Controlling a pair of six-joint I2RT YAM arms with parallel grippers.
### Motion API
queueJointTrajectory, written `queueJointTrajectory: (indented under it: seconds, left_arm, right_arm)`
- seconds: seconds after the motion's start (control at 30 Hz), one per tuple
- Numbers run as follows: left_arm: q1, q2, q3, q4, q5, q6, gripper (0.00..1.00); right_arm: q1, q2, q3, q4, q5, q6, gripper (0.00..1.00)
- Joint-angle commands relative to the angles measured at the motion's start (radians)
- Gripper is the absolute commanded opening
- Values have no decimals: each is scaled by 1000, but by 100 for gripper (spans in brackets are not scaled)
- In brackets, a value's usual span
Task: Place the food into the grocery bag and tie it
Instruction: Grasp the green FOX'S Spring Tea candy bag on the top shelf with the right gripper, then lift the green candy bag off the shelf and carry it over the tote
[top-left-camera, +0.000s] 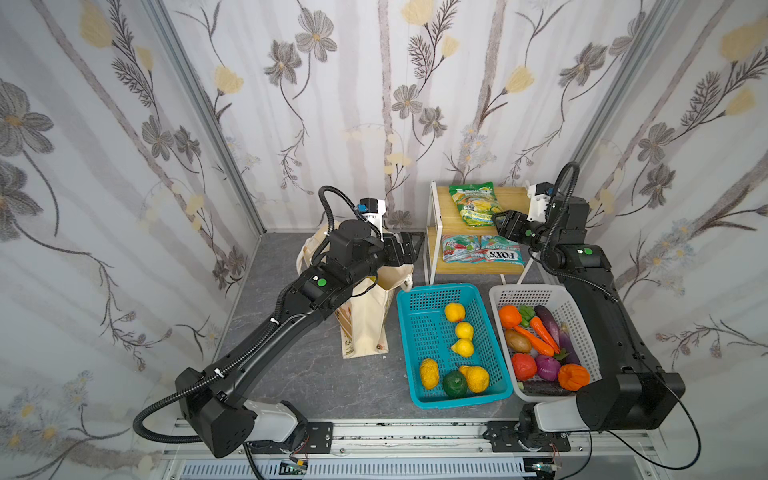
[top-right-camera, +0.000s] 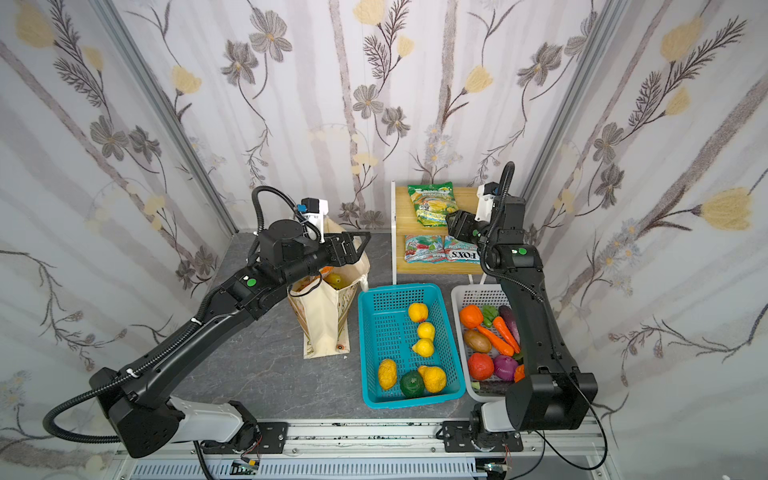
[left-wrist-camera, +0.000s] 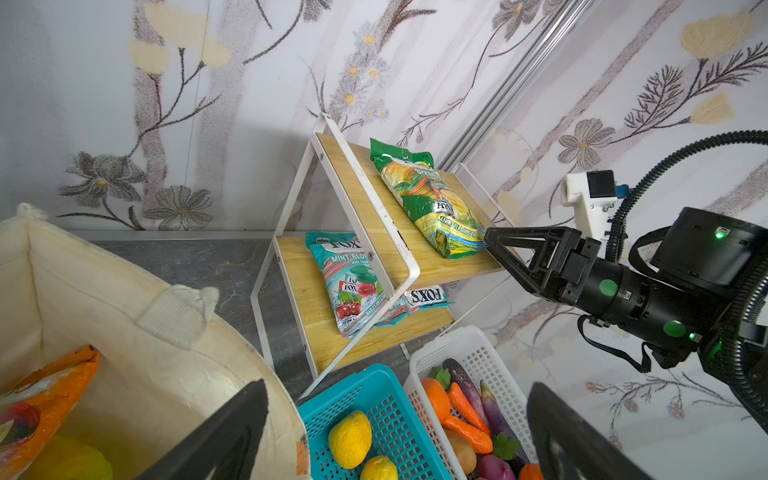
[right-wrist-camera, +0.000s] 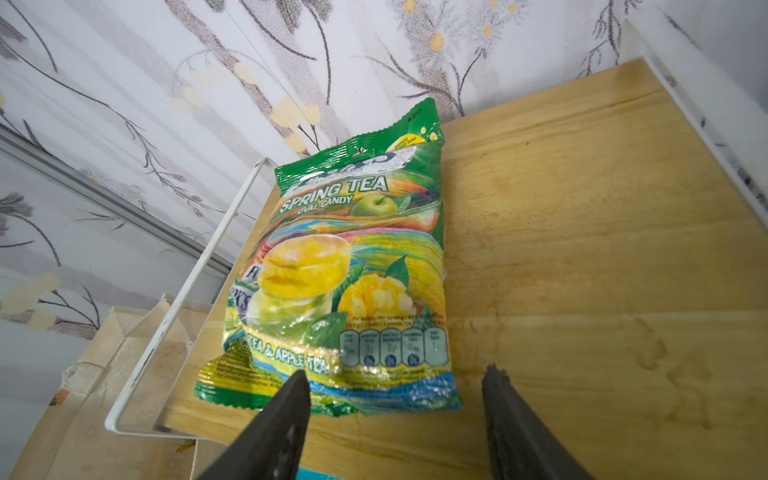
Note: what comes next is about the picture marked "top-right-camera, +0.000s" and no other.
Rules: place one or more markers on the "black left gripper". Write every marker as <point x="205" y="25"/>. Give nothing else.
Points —
<point x="335" y="249"/>

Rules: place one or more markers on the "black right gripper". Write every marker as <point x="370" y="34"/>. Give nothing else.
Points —
<point x="466" y="225"/>

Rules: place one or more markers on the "yellow banana bunch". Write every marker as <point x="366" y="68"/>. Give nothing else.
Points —
<point x="336" y="281"/>

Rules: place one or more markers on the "green snack bag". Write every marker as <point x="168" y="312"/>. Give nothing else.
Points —
<point x="433" y="203"/>

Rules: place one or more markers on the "cream floral grocery tote bag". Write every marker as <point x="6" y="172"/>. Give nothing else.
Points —
<point x="322" y="312"/>

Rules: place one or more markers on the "small yellow lemon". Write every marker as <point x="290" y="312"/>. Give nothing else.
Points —
<point x="424" y="346"/>

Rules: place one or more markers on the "orange red snack bag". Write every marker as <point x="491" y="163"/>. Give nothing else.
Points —
<point x="303" y="284"/>

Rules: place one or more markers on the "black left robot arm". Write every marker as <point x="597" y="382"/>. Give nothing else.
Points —
<point x="138" y="400"/>

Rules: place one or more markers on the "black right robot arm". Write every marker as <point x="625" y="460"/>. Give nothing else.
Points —
<point x="554" y="393"/>

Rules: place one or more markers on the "teal Fox's candy bag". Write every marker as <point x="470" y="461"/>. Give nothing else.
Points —
<point x="457" y="251"/>

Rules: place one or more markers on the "white metal wooden shelf rack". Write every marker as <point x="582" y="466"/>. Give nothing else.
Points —
<point x="405" y="225"/>

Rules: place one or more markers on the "white plastic basket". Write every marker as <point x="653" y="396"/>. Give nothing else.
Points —
<point x="493" y="388"/>

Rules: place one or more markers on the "small orange pumpkin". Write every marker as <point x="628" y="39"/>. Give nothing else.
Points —
<point x="471" y="316"/>

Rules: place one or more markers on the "green pepper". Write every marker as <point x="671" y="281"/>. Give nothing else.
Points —
<point x="490" y="313"/>

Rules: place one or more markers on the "purple eggplant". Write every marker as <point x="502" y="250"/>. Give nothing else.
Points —
<point x="510" y="321"/>

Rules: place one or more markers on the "brown potato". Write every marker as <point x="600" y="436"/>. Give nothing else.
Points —
<point x="476" y="341"/>

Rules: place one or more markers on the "yellow lemon front left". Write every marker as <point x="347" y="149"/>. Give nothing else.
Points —
<point x="387" y="374"/>

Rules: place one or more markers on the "orange carrot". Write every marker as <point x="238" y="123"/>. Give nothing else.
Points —
<point x="499" y="344"/>

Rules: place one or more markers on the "green round fruit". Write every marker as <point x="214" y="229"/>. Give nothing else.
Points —
<point x="412" y="384"/>

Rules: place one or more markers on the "red tomato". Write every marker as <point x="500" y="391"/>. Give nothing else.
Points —
<point x="481" y="366"/>

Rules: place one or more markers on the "bumpy yellow citron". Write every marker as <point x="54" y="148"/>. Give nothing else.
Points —
<point x="434" y="378"/>

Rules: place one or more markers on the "purple onion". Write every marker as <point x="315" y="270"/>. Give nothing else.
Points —
<point x="505" y="367"/>

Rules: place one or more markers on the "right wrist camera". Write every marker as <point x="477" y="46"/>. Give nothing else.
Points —
<point x="486" y="195"/>

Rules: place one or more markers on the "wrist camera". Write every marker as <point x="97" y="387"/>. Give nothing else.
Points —
<point x="315" y="210"/>
<point x="486" y="195"/>

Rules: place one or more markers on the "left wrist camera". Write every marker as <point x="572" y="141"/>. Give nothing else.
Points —
<point x="315" y="210"/>

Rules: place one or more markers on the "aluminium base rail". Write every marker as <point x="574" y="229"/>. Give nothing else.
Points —
<point x="412" y="448"/>

